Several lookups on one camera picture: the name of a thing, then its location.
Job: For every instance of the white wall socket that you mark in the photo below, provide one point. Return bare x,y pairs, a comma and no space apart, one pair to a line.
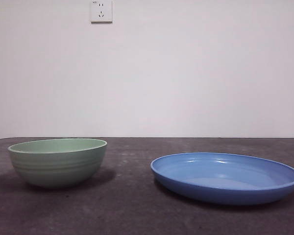
101,12

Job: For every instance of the green ribbed bowl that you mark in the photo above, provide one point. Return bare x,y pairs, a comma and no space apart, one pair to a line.
56,169

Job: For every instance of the blue round plate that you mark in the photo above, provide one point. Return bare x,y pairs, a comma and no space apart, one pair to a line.
210,193

